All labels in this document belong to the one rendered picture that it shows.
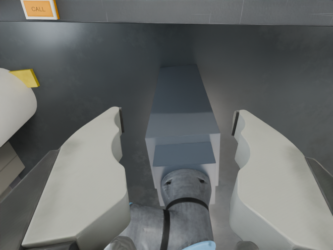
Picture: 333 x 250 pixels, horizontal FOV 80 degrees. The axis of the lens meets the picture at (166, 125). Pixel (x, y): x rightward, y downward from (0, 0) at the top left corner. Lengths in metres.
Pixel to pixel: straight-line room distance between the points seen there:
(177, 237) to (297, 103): 1.41
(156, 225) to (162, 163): 0.18
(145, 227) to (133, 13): 0.41
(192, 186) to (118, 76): 1.05
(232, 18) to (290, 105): 1.36
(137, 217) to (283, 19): 0.46
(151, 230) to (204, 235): 0.12
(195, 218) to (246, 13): 0.42
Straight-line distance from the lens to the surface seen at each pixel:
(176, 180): 0.57
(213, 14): 0.38
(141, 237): 0.47
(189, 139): 0.65
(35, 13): 0.42
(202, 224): 0.51
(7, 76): 1.71
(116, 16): 0.38
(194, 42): 1.35
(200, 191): 0.57
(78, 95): 1.60
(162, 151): 0.63
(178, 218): 0.50
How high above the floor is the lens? 1.32
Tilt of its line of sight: 58 degrees down
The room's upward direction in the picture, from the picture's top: 176 degrees counter-clockwise
